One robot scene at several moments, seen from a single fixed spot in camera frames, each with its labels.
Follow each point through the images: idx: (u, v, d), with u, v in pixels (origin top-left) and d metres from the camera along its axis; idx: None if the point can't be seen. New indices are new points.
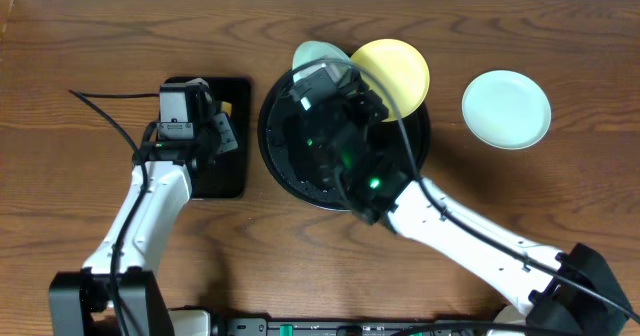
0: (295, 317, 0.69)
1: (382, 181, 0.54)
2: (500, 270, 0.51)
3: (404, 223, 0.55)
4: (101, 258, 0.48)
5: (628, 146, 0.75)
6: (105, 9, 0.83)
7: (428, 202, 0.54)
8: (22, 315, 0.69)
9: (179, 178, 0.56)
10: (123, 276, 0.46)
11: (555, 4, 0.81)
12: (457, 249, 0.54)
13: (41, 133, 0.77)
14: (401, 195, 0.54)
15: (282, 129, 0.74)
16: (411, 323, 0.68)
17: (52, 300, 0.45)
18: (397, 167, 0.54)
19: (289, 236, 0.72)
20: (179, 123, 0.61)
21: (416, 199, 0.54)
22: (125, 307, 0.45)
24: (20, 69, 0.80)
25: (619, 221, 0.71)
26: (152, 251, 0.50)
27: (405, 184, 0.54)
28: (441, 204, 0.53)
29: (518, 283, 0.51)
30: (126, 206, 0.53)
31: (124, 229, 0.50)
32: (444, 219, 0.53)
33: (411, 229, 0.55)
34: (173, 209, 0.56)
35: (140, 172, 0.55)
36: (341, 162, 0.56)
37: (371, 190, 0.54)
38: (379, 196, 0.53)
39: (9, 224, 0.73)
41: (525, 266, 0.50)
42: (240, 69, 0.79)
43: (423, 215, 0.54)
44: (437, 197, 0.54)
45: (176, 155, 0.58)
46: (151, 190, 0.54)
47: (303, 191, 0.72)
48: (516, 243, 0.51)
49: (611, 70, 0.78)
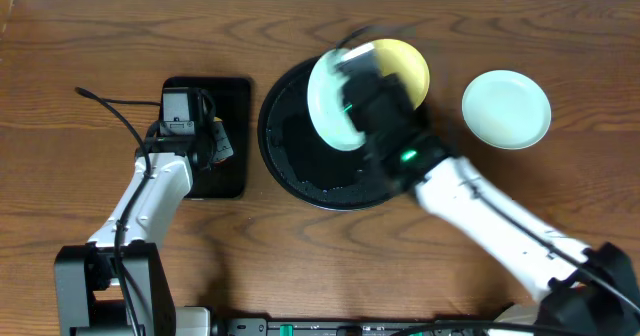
0: (294, 317, 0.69)
1: (418, 155, 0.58)
2: (523, 254, 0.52)
3: (434, 197, 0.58)
4: (105, 233, 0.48)
5: (628, 146, 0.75)
6: (105, 8, 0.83)
7: (460, 180, 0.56)
8: (21, 315, 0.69)
9: (181, 168, 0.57)
10: (127, 248, 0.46)
11: (555, 4, 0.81)
12: (483, 228, 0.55)
13: (41, 133, 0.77)
14: (433, 169, 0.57)
15: (283, 129, 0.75)
16: (411, 323, 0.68)
17: (58, 274, 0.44)
18: (433, 145, 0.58)
19: (289, 236, 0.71)
20: (181, 121, 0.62)
21: (448, 177, 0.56)
22: (130, 280, 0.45)
24: (19, 69, 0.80)
25: (619, 220, 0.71)
26: (154, 231, 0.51)
27: (439, 161, 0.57)
28: (473, 184, 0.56)
29: (539, 270, 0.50)
30: (128, 192, 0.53)
31: (129, 210, 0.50)
32: (474, 198, 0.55)
33: (444, 205, 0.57)
34: (175, 197, 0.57)
35: (144, 161, 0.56)
36: (377, 131, 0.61)
37: (404, 161, 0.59)
38: (412, 167, 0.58)
39: (9, 224, 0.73)
41: (549, 254, 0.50)
42: (240, 69, 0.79)
43: (454, 192, 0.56)
44: (471, 177, 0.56)
45: (178, 147, 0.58)
46: (154, 177, 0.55)
47: (303, 191, 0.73)
48: (544, 231, 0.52)
49: (611, 70, 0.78)
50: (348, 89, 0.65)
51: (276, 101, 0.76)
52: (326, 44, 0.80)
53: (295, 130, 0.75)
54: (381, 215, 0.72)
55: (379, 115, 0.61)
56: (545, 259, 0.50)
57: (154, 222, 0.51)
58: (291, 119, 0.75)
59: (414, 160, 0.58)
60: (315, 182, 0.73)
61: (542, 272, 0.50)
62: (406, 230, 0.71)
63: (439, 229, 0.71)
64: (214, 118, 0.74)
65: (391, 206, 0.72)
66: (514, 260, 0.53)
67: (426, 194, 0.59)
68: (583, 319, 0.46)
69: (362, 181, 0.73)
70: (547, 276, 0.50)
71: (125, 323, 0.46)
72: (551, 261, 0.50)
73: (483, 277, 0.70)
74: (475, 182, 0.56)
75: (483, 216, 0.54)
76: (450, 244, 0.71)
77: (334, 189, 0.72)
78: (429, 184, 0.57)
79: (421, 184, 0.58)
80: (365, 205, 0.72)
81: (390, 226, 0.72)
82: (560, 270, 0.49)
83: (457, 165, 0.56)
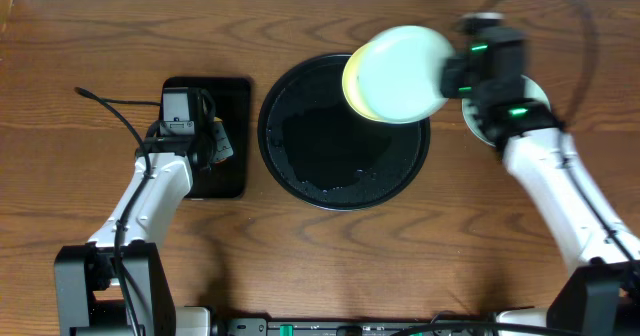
0: (294, 317, 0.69)
1: (526, 112, 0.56)
2: (581, 228, 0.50)
3: (520, 152, 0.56)
4: (105, 233, 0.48)
5: (628, 146, 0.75)
6: (105, 9, 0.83)
7: (555, 148, 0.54)
8: (22, 315, 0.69)
9: (181, 168, 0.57)
10: (127, 248, 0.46)
11: (555, 4, 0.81)
12: (552, 196, 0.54)
13: (41, 133, 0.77)
14: (537, 130, 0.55)
15: (282, 129, 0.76)
16: (411, 323, 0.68)
17: (58, 273, 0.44)
18: (542, 112, 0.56)
19: (289, 236, 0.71)
20: (181, 121, 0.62)
21: (539, 141, 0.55)
22: (130, 280, 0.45)
24: (19, 69, 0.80)
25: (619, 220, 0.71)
26: (154, 230, 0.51)
27: (545, 128, 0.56)
28: (566, 156, 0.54)
29: (591, 246, 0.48)
30: (128, 192, 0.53)
31: (129, 210, 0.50)
32: (560, 168, 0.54)
33: (527, 163, 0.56)
34: (175, 197, 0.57)
35: (144, 162, 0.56)
36: (494, 69, 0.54)
37: (512, 115, 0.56)
38: (517, 122, 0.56)
39: (9, 224, 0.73)
41: (606, 239, 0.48)
42: (240, 69, 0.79)
43: (542, 154, 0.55)
44: (568, 151, 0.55)
45: (178, 147, 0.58)
46: (154, 176, 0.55)
47: (303, 191, 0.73)
48: (613, 221, 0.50)
49: (611, 70, 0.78)
50: (468, 47, 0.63)
51: (276, 101, 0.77)
52: (327, 44, 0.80)
53: (295, 130, 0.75)
54: (381, 215, 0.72)
55: (512, 66, 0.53)
56: (602, 241, 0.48)
57: (154, 222, 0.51)
58: (291, 119, 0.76)
59: (529, 117, 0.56)
60: (315, 182, 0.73)
61: (593, 249, 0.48)
62: (406, 230, 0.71)
63: (439, 229, 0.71)
64: (214, 118, 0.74)
65: (391, 206, 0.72)
66: (570, 229, 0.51)
67: (520, 147, 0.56)
68: (607, 308, 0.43)
69: (362, 181, 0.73)
70: (594, 254, 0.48)
71: (125, 323, 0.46)
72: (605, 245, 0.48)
73: (483, 276, 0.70)
74: (569, 157, 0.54)
75: (557, 188, 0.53)
76: (450, 244, 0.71)
77: (334, 189, 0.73)
78: (525, 141, 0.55)
79: (514, 139, 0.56)
80: (365, 205, 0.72)
81: (390, 226, 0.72)
82: (610, 255, 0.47)
83: (558, 135, 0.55)
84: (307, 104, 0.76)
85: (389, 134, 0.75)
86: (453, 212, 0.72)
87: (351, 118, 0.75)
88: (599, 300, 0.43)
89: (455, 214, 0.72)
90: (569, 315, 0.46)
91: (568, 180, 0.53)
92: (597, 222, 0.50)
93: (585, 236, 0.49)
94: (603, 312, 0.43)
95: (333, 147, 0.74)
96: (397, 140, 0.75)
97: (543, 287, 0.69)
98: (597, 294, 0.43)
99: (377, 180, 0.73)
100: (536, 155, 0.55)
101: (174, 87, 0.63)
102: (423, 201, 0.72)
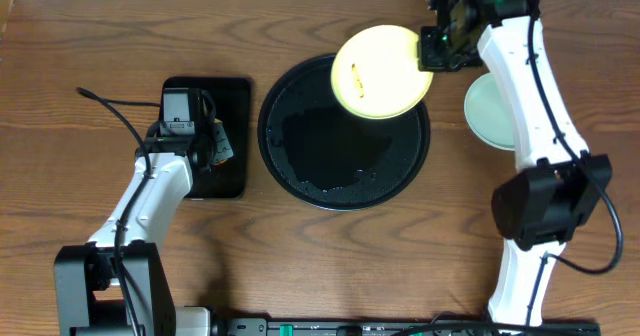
0: (294, 318, 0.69)
1: None
2: (534, 129, 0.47)
3: (504, 40, 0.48)
4: (105, 233, 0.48)
5: (628, 147, 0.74)
6: (105, 8, 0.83)
7: (526, 43, 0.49)
8: (21, 315, 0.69)
9: (182, 167, 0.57)
10: (127, 248, 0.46)
11: (555, 4, 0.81)
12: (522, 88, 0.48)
13: (41, 133, 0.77)
14: (510, 20, 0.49)
15: (282, 129, 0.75)
16: (411, 323, 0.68)
17: (57, 272, 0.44)
18: None
19: (289, 236, 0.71)
20: (182, 121, 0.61)
21: (515, 31, 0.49)
22: (131, 278, 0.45)
24: (18, 68, 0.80)
25: (621, 221, 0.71)
26: (154, 231, 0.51)
27: (522, 16, 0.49)
28: (534, 52, 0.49)
29: (541, 143, 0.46)
30: (128, 192, 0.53)
31: (128, 209, 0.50)
32: (527, 63, 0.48)
33: (497, 60, 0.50)
34: (175, 196, 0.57)
35: (144, 161, 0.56)
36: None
37: None
38: (495, 5, 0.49)
39: (9, 224, 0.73)
41: (554, 138, 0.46)
42: (240, 69, 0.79)
43: (512, 48, 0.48)
44: (537, 48, 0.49)
45: (178, 148, 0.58)
46: (154, 176, 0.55)
47: (303, 191, 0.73)
48: (564, 121, 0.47)
49: (611, 69, 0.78)
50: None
51: (276, 101, 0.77)
52: (326, 43, 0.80)
53: (295, 130, 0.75)
54: (380, 215, 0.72)
55: None
56: (548, 141, 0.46)
57: (155, 220, 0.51)
58: (291, 119, 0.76)
59: None
60: (315, 182, 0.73)
61: (541, 149, 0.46)
62: (406, 230, 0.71)
63: (439, 229, 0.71)
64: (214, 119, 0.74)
65: (391, 206, 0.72)
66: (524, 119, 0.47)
67: (493, 37, 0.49)
68: (544, 197, 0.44)
69: (362, 181, 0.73)
70: (539, 155, 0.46)
71: (124, 323, 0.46)
72: (550, 145, 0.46)
73: (483, 276, 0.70)
74: (536, 55, 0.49)
75: (524, 84, 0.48)
76: (450, 244, 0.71)
77: (334, 189, 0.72)
78: (499, 30, 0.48)
79: (489, 27, 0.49)
80: (365, 205, 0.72)
81: (390, 226, 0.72)
82: (555, 154, 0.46)
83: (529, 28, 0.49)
84: (307, 104, 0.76)
85: (389, 134, 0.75)
86: (453, 212, 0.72)
87: (352, 118, 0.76)
88: (540, 194, 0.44)
89: (454, 214, 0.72)
90: (511, 202, 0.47)
91: (532, 77, 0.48)
92: (546, 120, 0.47)
93: (534, 132, 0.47)
94: (541, 202, 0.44)
95: (334, 146, 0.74)
96: (397, 141, 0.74)
97: None
98: (538, 190, 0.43)
99: (377, 180, 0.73)
100: (506, 48, 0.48)
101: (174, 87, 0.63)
102: (424, 201, 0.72)
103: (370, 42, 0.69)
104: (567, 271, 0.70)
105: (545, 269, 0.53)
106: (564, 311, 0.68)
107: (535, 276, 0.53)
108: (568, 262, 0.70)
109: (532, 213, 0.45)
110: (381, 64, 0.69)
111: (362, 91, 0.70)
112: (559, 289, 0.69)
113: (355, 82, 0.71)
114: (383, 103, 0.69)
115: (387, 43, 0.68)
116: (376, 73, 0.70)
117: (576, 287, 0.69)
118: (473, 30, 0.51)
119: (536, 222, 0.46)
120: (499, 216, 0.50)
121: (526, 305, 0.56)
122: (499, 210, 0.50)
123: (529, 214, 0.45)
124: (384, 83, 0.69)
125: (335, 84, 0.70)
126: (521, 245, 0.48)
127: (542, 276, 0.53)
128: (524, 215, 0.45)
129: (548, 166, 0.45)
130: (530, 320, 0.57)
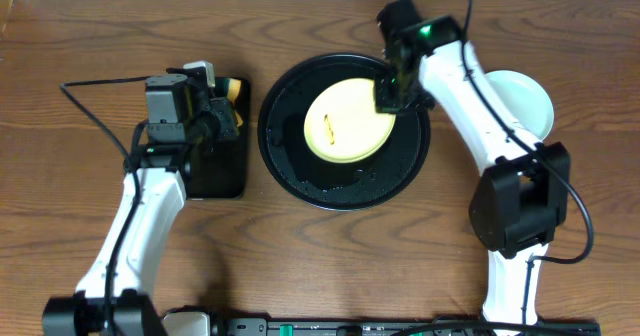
0: (294, 318, 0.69)
1: (433, 31, 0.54)
2: (486, 134, 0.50)
3: (438, 68, 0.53)
4: (95, 281, 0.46)
5: (628, 146, 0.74)
6: (105, 8, 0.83)
7: (459, 62, 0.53)
8: (20, 315, 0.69)
9: (173, 186, 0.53)
10: (118, 301, 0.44)
11: (555, 4, 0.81)
12: (466, 103, 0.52)
13: (41, 133, 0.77)
14: (440, 48, 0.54)
15: (282, 129, 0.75)
16: (411, 323, 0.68)
17: (46, 327, 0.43)
18: (449, 27, 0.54)
19: (289, 236, 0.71)
20: (169, 124, 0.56)
21: (447, 57, 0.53)
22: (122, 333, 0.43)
24: (18, 68, 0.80)
25: (622, 221, 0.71)
26: (147, 269, 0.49)
27: (451, 42, 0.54)
28: (469, 68, 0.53)
29: (497, 144, 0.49)
30: (118, 222, 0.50)
31: (117, 246, 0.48)
32: (466, 80, 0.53)
33: (438, 84, 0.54)
34: (168, 217, 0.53)
35: (132, 182, 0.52)
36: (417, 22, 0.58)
37: (416, 29, 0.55)
38: (424, 39, 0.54)
39: (9, 224, 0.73)
41: (506, 137, 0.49)
42: (240, 69, 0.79)
43: (448, 70, 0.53)
44: (471, 63, 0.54)
45: (168, 161, 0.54)
46: (144, 202, 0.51)
47: (303, 191, 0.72)
48: (511, 121, 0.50)
49: (611, 69, 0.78)
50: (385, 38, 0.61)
51: (275, 100, 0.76)
52: (326, 43, 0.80)
53: (295, 130, 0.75)
54: (380, 215, 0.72)
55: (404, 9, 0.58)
56: (502, 141, 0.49)
57: (146, 252, 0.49)
58: (291, 119, 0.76)
59: (434, 32, 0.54)
60: (315, 182, 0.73)
61: (498, 150, 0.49)
62: (406, 230, 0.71)
63: (439, 229, 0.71)
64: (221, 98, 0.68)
65: (391, 206, 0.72)
66: (477, 128, 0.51)
67: (429, 65, 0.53)
68: (511, 197, 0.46)
69: (363, 180, 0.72)
70: (497, 154, 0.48)
71: None
72: (504, 144, 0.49)
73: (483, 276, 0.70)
74: (472, 70, 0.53)
75: (468, 98, 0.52)
76: (450, 244, 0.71)
77: (334, 189, 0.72)
78: (432, 58, 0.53)
79: (423, 58, 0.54)
80: (365, 205, 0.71)
81: (390, 226, 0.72)
82: (512, 151, 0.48)
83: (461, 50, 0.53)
84: (308, 104, 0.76)
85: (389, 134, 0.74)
86: (453, 212, 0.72)
87: None
88: (506, 196, 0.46)
89: (454, 214, 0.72)
90: (486, 211, 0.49)
91: (473, 90, 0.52)
92: (494, 124, 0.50)
93: (488, 137, 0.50)
94: (511, 203, 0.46)
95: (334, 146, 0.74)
96: (397, 140, 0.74)
97: (543, 286, 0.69)
98: (503, 189, 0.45)
99: (377, 180, 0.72)
100: (444, 71, 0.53)
101: (157, 82, 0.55)
102: (424, 201, 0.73)
103: (345, 95, 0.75)
104: (567, 271, 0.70)
105: (532, 273, 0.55)
106: (564, 311, 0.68)
107: (524, 278, 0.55)
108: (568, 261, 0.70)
109: (506, 217, 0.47)
110: (351, 112, 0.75)
111: (334, 137, 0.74)
112: (559, 289, 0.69)
113: (326, 129, 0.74)
114: (355, 145, 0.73)
115: (359, 99, 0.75)
116: (348, 123, 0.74)
117: (576, 287, 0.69)
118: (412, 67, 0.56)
119: (515, 228, 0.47)
120: (480, 228, 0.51)
121: (520, 307, 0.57)
122: (479, 221, 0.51)
123: (503, 219, 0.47)
124: (354, 129, 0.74)
125: (307, 129, 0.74)
126: (507, 254, 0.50)
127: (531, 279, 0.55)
128: (500, 220, 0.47)
129: (506, 160, 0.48)
130: (526, 319, 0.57)
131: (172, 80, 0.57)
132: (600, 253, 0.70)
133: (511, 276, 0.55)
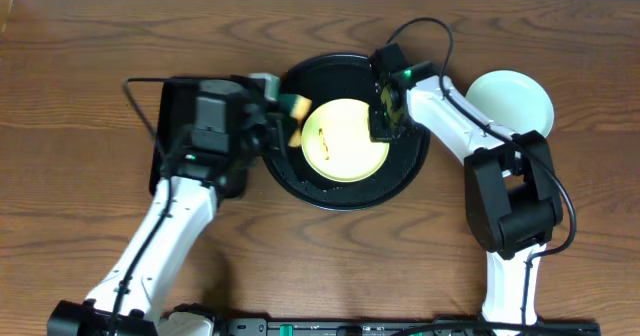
0: (294, 318, 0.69)
1: (413, 72, 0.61)
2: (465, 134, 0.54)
3: (419, 96, 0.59)
4: (106, 293, 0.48)
5: (628, 146, 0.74)
6: (105, 8, 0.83)
7: (437, 87, 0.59)
8: (19, 315, 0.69)
9: (204, 201, 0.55)
10: (124, 319, 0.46)
11: (555, 4, 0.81)
12: (446, 118, 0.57)
13: (41, 133, 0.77)
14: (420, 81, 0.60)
15: None
16: (411, 323, 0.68)
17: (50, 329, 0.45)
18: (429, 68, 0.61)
19: (289, 236, 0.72)
20: (214, 133, 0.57)
21: (426, 85, 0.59)
22: None
24: (18, 68, 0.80)
25: (621, 221, 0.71)
26: (159, 287, 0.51)
27: (430, 76, 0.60)
28: (446, 89, 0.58)
29: (475, 140, 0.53)
30: (143, 232, 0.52)
31: (138, 255, 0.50)
32: (443, 99, 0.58)
33: (422, 110, 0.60)
34: (191, 233, 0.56)
35: (166, 191, 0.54)
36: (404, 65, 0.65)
37: (401, 73, 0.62)
38: (406, 79, 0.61)
39: (9, 223, 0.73)
41: (483, 133, 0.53)
42: (240, 69, 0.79)
43: (428, 94, 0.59)
44: (448, 86, 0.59)
45: (205, 172, 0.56)
46: (171, 214, 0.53)
47: (303, 191, 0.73)
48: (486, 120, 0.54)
49: (611, 69, 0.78)
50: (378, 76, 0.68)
51: None
52: (326, 43, 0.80)
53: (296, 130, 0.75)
54: (380, 215, 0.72)
55: (392, 55, 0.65)
56: (479, 136, 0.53)
57: (164, 266, 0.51)
58: None
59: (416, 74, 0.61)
60: (315, 182, 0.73)
61: (476, 145, 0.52)
62: (406, 230, 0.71)
63: (439, 229, 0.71)
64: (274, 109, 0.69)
65: (391, 206, 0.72)
66: (457, 134, 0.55)
67: (412, 96, 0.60)
68: (496, 186, 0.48)
69: (362, 181, 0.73)
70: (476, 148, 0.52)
71: None
72: (481, 138, 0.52)
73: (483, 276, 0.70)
74: (449, 91, 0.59)
75: (447, 113, 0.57)
76: (450, 244, 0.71)
77: (334, 189, 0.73)
78: (414, 89, 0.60)
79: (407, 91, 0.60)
80: (365, 205, 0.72)
81: (390, 226, 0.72)
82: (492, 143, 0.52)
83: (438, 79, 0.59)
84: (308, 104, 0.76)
85: None
86: (453, 212, 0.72)
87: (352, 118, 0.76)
88: (487, 179, 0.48)
89: (454, 214, 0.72)
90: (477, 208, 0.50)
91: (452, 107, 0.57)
92: (471, 124, 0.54)
93: (467, 137, 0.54)
94: (495, 191, 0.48)
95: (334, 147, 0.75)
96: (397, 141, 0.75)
97: (543, 286, 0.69)
98: (484, 174, 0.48)
99: (377, 181, 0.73)
100: (424, 96, 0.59)
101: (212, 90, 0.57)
102: (424, 201, 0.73)
103: (340, 113, 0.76)
104: (567, 271, 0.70)
105: (531, 273, 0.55)
106: (564, 311, 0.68)
107: (523, 278, 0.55)
108: (568, 262, 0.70)
109: (494, 207, 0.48)
110: (345, 130, 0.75)
111: (327, 153, 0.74)
112: (559, 289, 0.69)
113: (319, 147, 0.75)
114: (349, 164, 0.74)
115: (354, 118, 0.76)
116: (342, 142, 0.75)
117: (576, 287, 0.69)
118: (400, 106, 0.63)
119: (510, 225, 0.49)
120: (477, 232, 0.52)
121: (520, 307, 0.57)
122: (475, 222, 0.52)
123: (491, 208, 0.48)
124: (348, 148, 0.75)
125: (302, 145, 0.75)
126: (504, 253, 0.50)
127: (529, 280, 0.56)
128: (488, 211, 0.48)
129: (485, 150, 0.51)
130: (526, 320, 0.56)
131: (227, 89, 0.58)
132: (600, 253, 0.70)
133: (510, 276, 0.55)
